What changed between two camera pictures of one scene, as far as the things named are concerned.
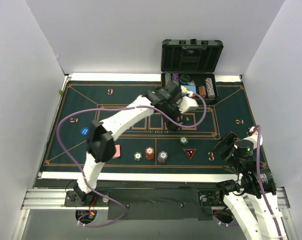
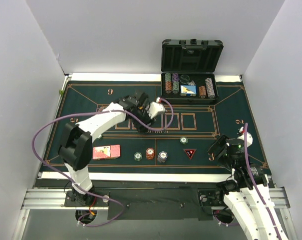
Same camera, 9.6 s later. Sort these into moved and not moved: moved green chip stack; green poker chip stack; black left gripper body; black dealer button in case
Moved: black left gripper body
Not moved: moved green chip stack; green poker chip stack; black dealer button in case
